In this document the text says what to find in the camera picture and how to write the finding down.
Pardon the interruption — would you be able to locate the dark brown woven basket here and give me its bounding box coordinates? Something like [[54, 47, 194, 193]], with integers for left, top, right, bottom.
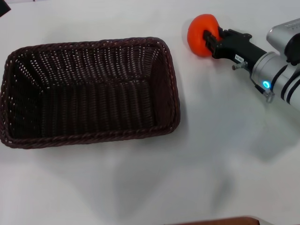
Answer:
[[0, 36, 181, 150]]

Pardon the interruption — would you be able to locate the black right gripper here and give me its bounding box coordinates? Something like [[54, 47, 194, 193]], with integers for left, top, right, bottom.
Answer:
[[203, 26, 268, 71]]

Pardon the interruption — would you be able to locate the black flat object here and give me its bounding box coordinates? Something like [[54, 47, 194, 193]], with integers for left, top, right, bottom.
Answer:
[[0, 0, 12, 18]]

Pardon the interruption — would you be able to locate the orange plastic pear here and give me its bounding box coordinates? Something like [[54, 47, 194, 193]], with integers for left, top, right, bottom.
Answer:
[[187, 14, 223, 57]]

